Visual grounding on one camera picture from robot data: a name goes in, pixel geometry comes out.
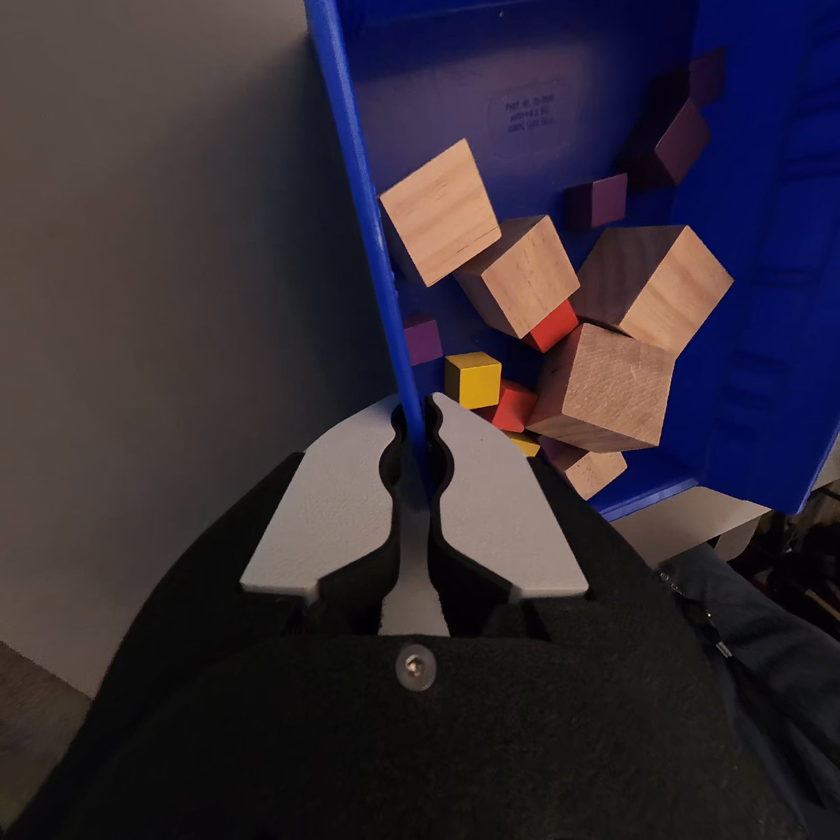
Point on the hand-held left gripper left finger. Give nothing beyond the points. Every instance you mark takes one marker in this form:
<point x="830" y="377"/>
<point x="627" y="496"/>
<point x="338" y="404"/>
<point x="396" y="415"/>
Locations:
<point x="315" y="518"/>

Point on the pile of wooden cubes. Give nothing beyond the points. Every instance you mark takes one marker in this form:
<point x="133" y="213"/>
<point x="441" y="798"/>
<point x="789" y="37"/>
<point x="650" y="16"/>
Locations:
<point x="617" y="387"/>

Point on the blue plastic box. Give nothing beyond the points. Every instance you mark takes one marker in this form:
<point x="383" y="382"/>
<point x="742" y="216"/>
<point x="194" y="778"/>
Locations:
<point x="459" y="98"/>

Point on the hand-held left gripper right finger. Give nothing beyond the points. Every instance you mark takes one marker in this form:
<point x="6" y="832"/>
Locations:
<point x="505" y="518"/>

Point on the person's dark jacket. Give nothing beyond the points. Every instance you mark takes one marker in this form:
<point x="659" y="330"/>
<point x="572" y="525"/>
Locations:
<point x="774" y="656"/>

